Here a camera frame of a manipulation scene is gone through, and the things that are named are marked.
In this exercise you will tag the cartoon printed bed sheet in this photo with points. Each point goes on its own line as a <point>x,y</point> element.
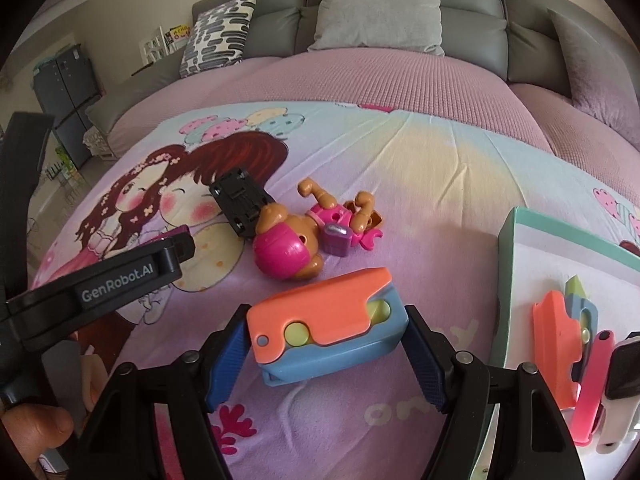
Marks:
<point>443,190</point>

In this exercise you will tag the grey square cushion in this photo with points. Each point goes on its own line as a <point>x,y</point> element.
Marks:
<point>409,25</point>

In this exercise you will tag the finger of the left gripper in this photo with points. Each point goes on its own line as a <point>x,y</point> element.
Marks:
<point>100,279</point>

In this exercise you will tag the pink brown toy puppy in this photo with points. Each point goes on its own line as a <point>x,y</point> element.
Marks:
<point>293,246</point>

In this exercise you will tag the black white patterned pillow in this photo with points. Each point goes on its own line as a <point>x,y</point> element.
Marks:
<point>218,38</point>

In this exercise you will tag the pink sofa seat cover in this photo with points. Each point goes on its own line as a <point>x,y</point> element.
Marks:
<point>399,80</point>

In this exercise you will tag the white magazine rack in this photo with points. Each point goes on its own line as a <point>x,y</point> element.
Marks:
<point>163,43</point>

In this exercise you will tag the white smartwatch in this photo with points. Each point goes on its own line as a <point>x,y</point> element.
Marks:
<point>620,399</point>

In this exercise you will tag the black toy car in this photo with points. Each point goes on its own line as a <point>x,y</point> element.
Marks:
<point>240,199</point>

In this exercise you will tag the dark storage cabinet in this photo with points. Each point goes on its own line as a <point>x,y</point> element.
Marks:
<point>65,86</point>

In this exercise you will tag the purple pencil lead case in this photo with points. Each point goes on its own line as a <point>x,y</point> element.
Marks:
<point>160,233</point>

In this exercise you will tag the grey purple cushion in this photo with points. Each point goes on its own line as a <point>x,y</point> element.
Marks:
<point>600,84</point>

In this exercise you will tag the grey sofa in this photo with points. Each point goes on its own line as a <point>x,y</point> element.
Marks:
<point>552,44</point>

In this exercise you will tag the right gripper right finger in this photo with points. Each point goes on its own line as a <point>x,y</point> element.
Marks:
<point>532,439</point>

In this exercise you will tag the person left hand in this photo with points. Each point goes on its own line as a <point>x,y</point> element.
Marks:
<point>34,429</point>

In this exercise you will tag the orange blue toy knife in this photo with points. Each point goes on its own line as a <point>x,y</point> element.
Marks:
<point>564,326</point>
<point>323,328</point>

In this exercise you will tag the teal shallow cardboard box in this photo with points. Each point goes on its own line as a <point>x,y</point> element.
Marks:
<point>538,253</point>

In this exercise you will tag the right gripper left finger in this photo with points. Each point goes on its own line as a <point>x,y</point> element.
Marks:
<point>121,439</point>

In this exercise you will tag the pink smartwatch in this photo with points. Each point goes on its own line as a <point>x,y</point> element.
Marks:
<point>593,385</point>

